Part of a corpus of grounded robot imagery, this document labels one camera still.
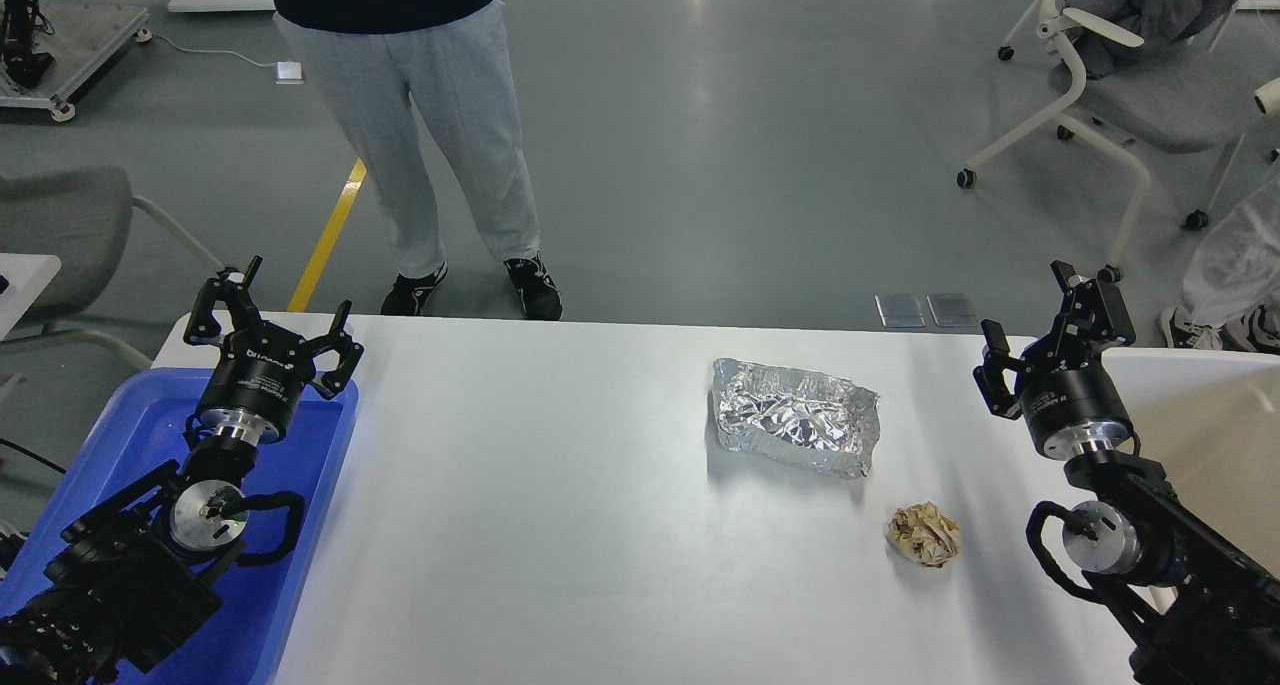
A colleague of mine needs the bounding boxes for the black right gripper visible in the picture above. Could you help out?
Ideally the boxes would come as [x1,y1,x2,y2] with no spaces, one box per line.
[973,260,1137,461]

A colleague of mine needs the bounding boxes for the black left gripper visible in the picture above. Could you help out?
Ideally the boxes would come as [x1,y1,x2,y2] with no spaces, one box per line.
[183,256,364,443]

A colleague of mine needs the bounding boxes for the aluminium foil tray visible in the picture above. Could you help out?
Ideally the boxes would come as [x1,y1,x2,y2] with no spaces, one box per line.
[710,359,881,479]

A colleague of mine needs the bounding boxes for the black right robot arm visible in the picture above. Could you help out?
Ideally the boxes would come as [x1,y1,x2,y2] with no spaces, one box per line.
[973,260,1279,684]

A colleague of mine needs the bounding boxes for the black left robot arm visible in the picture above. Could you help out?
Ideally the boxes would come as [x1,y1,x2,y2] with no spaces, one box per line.
[3,257,364,684]

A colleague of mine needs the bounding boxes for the metal floor plate right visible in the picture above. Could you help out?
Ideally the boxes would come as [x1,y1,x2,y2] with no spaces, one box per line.
[925,293,978,328]

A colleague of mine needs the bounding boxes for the metal floor plate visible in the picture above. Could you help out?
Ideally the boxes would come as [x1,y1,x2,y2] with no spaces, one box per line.
[925,293,978,328]
[876,293,925,329]

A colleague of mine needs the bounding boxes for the blue plastic bin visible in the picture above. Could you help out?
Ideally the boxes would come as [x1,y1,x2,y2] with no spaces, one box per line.
[0,367,360,685]

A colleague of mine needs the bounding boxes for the metal floor plate left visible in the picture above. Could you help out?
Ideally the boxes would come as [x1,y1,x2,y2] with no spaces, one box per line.
[876,293,925,329]

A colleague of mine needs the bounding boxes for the beige plastic bin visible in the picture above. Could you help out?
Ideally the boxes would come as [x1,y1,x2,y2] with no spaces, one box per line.
[1102,348,1279,574]

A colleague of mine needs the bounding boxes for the seated person white trousers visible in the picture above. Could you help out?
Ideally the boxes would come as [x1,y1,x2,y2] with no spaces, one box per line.
[1158,166,1279,356]

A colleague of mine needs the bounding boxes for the crumpled brown paper ball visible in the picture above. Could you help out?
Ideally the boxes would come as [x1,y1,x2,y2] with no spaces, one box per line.
[884,501,963,568]

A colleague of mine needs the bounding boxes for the grey chair left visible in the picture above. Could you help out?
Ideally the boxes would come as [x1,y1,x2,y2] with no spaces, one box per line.
[1,166,227,371]

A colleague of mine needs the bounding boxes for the white side table corner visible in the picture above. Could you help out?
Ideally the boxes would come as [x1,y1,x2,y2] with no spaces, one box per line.
[1,252,61,339]

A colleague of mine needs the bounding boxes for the white floor power box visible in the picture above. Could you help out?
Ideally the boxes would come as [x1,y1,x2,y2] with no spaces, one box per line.
[274,61,305,85]

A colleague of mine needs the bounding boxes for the grey office chair right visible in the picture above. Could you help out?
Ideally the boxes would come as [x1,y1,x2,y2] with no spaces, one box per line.
[956,0,1263,280]

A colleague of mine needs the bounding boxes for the person in grey sweatpants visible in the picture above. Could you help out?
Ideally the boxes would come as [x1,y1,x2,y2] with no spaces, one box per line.
[273,0,563,321]

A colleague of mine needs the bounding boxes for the wheeled equipment cart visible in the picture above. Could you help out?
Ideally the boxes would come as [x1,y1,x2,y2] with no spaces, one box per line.
[1,0,152,123]

